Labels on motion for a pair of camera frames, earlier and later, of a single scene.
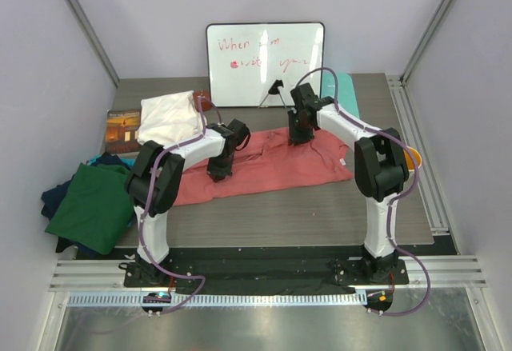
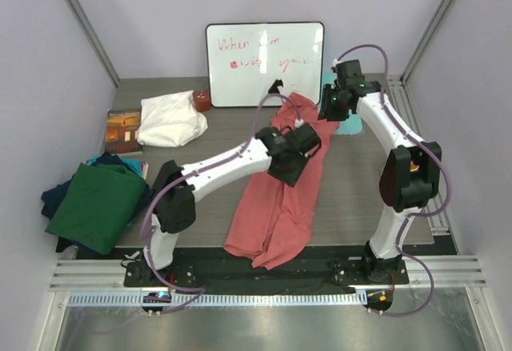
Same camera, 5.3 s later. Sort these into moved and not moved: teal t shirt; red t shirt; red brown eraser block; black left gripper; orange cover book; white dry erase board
Moved: red t shirt; black left gripper
Not moved: white dry erase board; orange cover book; teal t shirt; red brown eraser block
